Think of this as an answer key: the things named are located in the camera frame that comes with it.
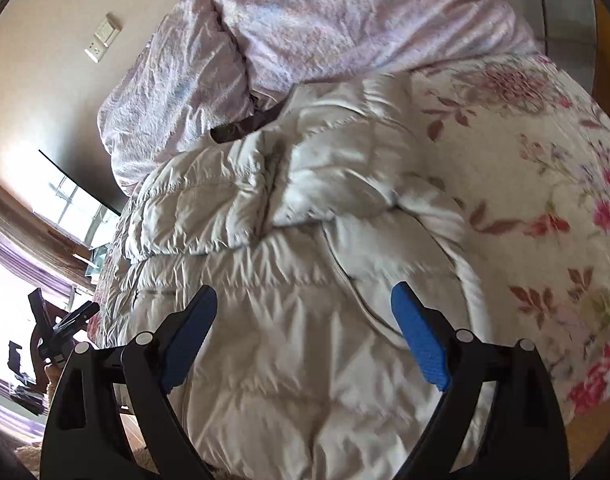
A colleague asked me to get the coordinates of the dark cloth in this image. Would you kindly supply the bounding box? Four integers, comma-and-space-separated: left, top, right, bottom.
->
211, 92, 286, 145

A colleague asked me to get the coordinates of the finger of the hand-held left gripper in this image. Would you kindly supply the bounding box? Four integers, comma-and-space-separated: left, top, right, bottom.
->
47, 302, 100, 343

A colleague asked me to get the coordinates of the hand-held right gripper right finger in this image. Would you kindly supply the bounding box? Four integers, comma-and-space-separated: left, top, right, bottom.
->
390, 281, 571, 480

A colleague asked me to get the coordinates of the white down jacket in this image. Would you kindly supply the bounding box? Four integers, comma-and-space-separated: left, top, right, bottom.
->
87, 72, 496, 480

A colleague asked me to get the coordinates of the floral bed sheet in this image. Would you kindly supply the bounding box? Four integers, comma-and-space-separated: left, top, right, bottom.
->
410, 52, 610, 416

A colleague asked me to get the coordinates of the right pink striped pillow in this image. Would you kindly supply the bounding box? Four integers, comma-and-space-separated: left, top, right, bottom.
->
99, 0, 541, 196

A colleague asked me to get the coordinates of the purple curtain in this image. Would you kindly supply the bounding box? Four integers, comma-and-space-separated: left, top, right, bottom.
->
0, 210, 88, 421

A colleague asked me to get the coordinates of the grey bed headboard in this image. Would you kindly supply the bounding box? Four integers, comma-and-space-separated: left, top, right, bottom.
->
532, 0, 600, 96

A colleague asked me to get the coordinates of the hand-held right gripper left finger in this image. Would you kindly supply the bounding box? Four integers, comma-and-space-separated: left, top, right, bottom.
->
40, 285, 218, 480

